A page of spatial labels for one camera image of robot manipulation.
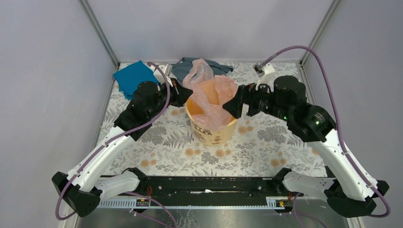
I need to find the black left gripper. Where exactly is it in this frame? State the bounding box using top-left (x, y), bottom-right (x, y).
top-left (148, 76), bottom-right (193, 119)

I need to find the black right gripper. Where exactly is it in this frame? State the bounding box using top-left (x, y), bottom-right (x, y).
top-left (221, 78), bottom-right (291, 121)

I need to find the pink plastic trash bag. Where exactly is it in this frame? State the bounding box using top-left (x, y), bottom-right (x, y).
top-left (182, 59), bottom-right (238, 131)

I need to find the yellow plastic trash bin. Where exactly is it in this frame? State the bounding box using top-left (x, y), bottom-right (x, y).
top-left (186, 98), bottom-right (237, 146)

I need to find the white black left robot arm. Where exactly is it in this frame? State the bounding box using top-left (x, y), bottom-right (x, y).
top-left (52, 80), bottom-right (193, 217)

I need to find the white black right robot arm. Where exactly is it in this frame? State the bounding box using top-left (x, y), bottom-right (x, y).
top-left (222, 76), bottom-right (389, 218)

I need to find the grey-green crumpled cloth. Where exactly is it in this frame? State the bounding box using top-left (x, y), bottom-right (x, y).
top-left (171, 57), bottom-right (234, 85)

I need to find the floral patterned table cloth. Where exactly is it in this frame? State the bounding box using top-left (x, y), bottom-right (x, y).
top-left (88, 61), bottom-right (328, 178)

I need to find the blue folded cloth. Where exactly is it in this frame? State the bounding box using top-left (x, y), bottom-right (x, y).
top-left (113, 61), bottom-right (159, 100)

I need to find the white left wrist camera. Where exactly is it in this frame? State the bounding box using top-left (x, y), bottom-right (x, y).
top-left (150, 63), bottom-right (173, 86)

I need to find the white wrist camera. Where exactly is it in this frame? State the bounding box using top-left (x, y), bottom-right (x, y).
top-left (150, 63), bottom-right (173, 86)
top-left (253, 63), bottom-right (276, 90)

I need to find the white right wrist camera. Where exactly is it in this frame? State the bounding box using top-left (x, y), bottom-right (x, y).
top-left (253, 63), bottom-right (276, 90)

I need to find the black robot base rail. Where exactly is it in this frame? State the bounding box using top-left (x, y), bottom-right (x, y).
top-left (133, 176), bottom-right (296, 207)

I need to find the aluminium frame post left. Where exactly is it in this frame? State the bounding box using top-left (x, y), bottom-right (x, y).
top-left (78, 0), bottom-right (120, 68)

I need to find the aluminium frame post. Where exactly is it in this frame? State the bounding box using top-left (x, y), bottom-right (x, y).
top-left (299, 0), bottom-right (342, 67)
top-left (78, 0), bottom-right (120, 68)

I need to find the aluminium frame post right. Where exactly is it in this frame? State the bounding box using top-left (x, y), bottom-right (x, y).
top-left (299, 0), bottom-right (342, 67)

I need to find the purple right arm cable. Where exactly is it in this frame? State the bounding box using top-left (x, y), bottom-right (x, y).
top-left (259, 45), bottom-right (392, 219)

